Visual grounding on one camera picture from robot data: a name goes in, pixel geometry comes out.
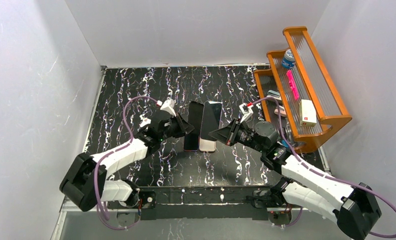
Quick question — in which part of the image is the black phone case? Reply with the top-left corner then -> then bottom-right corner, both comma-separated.
188,101 -> 204,136

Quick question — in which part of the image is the black phone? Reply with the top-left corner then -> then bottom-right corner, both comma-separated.
200,101 -> 223,141

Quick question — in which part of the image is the beige phone case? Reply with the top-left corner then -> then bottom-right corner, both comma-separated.
199,138 -> 216,153

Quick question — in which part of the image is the purple smartphone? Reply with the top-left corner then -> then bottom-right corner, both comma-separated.
183,133 -> 199,152

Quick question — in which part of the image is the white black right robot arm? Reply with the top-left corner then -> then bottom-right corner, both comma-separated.
209,119 -> 382,240

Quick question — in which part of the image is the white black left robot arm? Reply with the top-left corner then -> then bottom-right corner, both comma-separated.
59,114 -> 194,212

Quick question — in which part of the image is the teal grey stapler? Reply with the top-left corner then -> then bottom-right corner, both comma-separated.
267,90 -> 282,101

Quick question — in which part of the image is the black blue marker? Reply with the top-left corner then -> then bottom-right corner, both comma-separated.
280,133 -> 290,149

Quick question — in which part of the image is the orange wooden tiered rack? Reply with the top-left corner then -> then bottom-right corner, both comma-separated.
254,26 -> 352,153

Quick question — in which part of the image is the pink highlighter pen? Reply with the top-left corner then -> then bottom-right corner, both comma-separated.
286,69 -> 300,101

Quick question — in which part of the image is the white box on rack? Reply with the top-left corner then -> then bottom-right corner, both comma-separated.
299,99 -> 317,127

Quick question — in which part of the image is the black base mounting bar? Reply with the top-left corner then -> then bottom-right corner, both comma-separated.
138,186 -> 293,225

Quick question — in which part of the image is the blue white bottle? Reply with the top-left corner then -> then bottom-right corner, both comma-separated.
281,49 -> 296,69

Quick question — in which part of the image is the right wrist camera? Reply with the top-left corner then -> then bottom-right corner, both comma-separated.
239,103 -> 253,123

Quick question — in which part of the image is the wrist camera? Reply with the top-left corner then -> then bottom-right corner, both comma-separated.
239,103 -> 253,123
156,98 -> 177,117

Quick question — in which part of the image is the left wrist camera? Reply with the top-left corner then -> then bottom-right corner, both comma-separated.
156,98 -> 177,117

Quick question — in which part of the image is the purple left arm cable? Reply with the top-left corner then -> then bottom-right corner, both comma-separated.
94,96 -> 162,231

